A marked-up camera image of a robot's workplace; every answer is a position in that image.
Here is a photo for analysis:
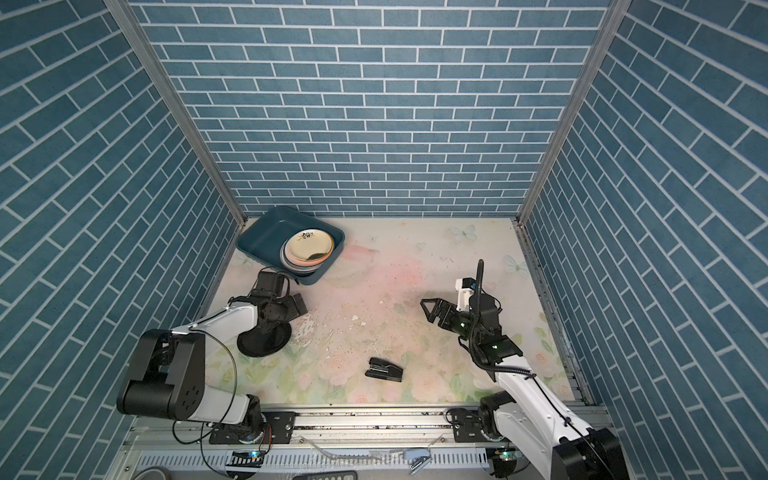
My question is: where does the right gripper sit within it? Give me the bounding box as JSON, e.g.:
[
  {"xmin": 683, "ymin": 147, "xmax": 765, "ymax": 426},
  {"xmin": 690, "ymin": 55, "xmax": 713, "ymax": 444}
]
[{"xmin": 423, "ymin": 296, "xmax": 483, "ymax": 346}]

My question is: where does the black plate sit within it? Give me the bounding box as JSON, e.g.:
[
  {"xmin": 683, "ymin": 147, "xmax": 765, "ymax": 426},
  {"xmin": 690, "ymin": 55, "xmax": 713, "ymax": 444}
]
[{"xmin": 237, "ymin": 322, "xmax": 292, "ymax": 358}]

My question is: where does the cream yellow plate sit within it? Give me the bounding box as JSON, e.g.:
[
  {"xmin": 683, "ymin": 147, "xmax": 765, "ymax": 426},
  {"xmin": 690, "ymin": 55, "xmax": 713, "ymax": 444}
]
[{"xmin": 286, "ymin": 229, "xmax": 335, "ymax": 260}]

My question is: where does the white plate cloud emblem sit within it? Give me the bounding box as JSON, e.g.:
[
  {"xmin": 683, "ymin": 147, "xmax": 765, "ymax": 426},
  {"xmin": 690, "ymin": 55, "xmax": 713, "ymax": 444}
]
[{"xmin": 280, "ymin": 243, "xmax": 330, "ymax": 274}]

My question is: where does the orange plate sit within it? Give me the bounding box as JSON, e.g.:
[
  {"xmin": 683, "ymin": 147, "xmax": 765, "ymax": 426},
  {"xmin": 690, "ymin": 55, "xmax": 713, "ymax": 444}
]
[{"xmin": 282, "ymin": 248, "xmax": 331, "ymax": 268}]

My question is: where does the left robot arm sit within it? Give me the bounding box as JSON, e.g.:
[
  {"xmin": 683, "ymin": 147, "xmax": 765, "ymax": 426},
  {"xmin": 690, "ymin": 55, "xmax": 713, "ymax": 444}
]
[{"xmin": 116, "ymin": 270, "xmax": 308, "ymax": 430}]

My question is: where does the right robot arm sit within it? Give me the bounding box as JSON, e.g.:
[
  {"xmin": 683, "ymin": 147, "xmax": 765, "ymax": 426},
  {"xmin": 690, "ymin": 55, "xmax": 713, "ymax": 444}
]
[{"xmin": 420, "ymin": 292, "xmax": 630, "ymax": 479}]

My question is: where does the teal plastic bin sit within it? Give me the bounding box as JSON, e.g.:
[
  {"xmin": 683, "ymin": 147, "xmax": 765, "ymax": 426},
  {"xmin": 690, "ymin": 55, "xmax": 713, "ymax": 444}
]
[{"xmin": 237, "ymin": 206, "xmax": 345, "ymax": 285}]

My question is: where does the black stapler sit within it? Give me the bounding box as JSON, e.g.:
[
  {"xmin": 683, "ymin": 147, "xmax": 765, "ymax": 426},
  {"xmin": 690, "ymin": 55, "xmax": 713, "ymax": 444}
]
[{"xmin": 365, "ymin": 357, "xmax": 403, "ymax": 383}]

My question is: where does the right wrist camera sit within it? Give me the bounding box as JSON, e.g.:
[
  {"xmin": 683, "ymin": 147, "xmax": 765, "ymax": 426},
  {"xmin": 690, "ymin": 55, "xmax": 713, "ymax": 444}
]
[{"xmin": 455, "ymin": 278, "xmax": 476, "ymax": 312}]

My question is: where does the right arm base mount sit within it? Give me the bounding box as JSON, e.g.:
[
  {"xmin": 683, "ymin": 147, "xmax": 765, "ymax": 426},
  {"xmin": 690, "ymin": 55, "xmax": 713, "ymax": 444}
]
[{"xmin": 444, "ymin": 407, "xmax": 500, "ymax": 443}]

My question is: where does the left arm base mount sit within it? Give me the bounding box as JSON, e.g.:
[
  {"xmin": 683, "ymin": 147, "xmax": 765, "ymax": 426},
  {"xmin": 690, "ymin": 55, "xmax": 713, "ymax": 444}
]
[{"xmin": 209, "ymin": 411, "xmax": 297, "ymax": 445}]

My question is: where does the aluminium front rail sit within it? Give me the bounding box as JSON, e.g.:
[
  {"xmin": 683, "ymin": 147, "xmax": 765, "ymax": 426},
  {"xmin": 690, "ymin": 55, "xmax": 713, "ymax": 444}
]
[{"xmin": 119, "ymin": 404, "xmax": 631, "ymax": 480}]

